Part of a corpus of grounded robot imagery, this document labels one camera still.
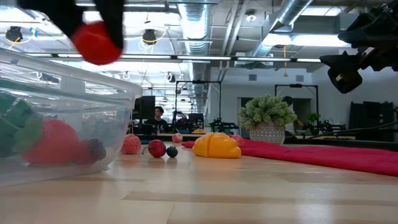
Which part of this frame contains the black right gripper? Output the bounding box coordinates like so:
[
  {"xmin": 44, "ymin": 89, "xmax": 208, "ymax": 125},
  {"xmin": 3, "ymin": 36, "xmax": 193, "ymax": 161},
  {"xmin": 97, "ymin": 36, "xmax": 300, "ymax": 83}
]
[{"xmin": 320, "ymin": 6, "xmax": 398, "ymax": 94}]

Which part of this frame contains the clear plastic tupperware container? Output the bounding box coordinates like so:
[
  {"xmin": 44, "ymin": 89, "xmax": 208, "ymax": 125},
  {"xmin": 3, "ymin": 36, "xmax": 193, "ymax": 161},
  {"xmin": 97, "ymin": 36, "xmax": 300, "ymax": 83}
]
[{"xmin": 0, "ymin": 48, "xmax": 144, "ymax": 187}]

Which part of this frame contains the red toy bell pepper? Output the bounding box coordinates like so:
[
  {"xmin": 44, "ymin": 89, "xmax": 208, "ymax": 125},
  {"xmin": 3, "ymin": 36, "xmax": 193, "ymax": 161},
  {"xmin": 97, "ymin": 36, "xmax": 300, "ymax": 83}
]
[{"xmin": 70, "ymin": 21, "xmax": 123, "ymax": 66}]

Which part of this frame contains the black background cabinet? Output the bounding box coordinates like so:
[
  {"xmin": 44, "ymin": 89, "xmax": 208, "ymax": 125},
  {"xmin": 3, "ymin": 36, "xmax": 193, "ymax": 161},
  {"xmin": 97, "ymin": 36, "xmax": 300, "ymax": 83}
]
[{"xmin": 349, "ymin": 101, "xmax": 397, "ymax": 142}]

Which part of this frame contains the black background monitor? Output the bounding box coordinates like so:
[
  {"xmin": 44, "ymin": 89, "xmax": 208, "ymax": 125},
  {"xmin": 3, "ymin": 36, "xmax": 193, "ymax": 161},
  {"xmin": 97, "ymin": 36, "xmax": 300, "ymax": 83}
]
[{"xmin": 134, "ymin": 95, "xmax": 156, "ymax": 121}]

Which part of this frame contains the small green background plant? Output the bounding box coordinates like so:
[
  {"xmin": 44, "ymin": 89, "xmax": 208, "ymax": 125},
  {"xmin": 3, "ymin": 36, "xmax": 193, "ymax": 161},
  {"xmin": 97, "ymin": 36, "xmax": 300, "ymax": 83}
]
[{"xmin": 306, "ymin": 111, "xmax": 322, "ymax": 125}]

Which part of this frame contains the red cloth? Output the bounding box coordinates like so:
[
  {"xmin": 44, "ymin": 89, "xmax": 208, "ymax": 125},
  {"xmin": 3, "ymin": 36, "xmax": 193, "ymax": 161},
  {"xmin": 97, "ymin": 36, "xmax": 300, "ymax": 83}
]
[{"xmin": 182, "ymin": 138, "xmax": 398, "ymax": 177}]

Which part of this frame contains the green artificial potted plant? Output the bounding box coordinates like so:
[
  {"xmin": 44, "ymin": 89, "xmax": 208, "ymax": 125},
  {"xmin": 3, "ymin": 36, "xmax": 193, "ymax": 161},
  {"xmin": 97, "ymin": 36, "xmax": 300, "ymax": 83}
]
[{"xmin": 238, "ymin": 94, "xmax": 299, "ymax": 146}]

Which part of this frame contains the red toy strawberry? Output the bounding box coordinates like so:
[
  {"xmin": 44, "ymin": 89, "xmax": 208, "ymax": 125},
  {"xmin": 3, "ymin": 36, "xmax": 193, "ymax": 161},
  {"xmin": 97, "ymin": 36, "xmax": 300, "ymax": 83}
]
[{"xmin": 14, "ymin": 118, "xmax": 80, "ymax": 166}]

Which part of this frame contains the orange toy bell pepper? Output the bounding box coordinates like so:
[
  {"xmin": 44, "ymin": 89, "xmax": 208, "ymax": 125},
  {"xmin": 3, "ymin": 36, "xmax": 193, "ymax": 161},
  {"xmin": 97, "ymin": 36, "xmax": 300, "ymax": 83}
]
[{"xmin": 192, "ymin": 132, "xmax": 243, "ymax": 159}]

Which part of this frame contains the green toy watermelon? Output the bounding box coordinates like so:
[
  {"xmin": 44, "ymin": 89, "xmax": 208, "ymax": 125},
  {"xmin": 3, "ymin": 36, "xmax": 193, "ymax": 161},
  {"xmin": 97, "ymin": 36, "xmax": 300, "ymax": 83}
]
[{"xmin": 0, "ymin": 93, "xmax": 43, "ymax": 158}]

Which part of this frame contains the black background rig frame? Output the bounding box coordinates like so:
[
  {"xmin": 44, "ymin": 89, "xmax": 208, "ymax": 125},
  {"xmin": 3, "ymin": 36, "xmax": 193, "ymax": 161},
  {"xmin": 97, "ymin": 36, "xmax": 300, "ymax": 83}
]
[
  {"xmin": 175, "ymin": 80, "xmax": 223, "ymax": 125},
  {"xmin": 274, "ymin": 83, "xmax": 320, "ymax": 125}
]

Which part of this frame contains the person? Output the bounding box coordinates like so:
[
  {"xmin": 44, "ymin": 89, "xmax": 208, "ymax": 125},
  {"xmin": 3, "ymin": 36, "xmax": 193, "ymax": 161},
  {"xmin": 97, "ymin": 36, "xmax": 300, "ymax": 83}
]
[
  {"xmin": 154, "ymin": 106, "xmax": 169, "ymax": 134},
  {"xmin": 282, "ymin": 95, "xmax": 305, "ymax": 135}
]

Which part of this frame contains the red toy cherry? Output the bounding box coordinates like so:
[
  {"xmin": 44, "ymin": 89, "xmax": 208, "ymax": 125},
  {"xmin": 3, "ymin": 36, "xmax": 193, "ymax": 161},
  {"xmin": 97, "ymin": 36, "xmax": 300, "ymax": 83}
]
[{"xmin": 142, "ymin": 139, "xmax": 167, "ymax": 159}]

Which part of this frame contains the dark toy berry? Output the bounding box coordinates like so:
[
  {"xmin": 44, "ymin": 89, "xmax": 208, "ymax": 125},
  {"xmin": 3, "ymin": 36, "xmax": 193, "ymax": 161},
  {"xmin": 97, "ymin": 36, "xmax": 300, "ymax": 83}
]
[{"xmin": 165, "ymin": 146, "xmax": 179, "ymax": 159}]

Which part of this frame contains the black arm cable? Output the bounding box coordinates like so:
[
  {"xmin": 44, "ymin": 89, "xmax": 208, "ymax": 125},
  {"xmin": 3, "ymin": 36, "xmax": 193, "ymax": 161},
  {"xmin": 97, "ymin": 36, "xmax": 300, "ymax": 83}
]
[{"xmin": 306, "ymin": 121, "xmax": 398, "ymax": 140}]

